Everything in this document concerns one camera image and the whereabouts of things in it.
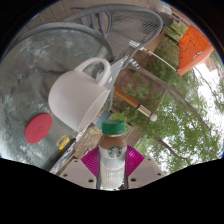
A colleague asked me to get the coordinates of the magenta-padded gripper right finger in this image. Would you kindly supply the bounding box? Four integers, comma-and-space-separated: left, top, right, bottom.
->
125, 145, 167, 190

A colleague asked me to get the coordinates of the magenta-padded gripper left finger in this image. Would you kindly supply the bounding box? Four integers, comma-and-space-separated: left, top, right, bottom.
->
58, 146, 101, 191

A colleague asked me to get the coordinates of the green-capped coffee drink bottle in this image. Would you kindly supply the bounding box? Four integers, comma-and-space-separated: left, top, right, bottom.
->
98, 119, 129, 191

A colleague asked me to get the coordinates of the black laptop with stickers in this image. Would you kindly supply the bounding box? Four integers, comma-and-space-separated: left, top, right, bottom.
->
44, 138, 77, 174

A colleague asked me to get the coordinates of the yellow sticker card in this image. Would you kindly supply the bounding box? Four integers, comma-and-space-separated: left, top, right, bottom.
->
56, 136, 71, 151

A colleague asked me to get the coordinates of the green plant in teal pot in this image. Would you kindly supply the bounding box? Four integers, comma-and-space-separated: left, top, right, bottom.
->
94, 109, 134, 130

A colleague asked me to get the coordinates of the flat round red coaster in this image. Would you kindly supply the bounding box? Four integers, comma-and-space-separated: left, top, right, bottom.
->
24, 113, 54, 145

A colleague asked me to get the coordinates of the white ceramic mug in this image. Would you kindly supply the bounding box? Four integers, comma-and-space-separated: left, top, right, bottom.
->
47, 57, 112, 133

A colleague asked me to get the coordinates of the grey laptop with stickers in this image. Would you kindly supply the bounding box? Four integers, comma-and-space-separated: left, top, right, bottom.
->
96, 56, 131, 101

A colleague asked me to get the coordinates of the blue yellow striped cone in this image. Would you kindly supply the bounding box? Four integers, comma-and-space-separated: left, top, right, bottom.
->
129, 58, 141, 69

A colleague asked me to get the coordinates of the orange canopy tent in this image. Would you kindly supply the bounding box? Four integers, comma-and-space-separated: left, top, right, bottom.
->
176, 24, 215, 77

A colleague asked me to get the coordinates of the grey wicker chair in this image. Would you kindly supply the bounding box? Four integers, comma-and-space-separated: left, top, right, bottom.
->
13, 3, 164, 73

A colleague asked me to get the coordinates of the wooden lamp post, white globe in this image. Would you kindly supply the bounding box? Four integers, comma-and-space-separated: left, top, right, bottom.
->
113, 86, 158, 122

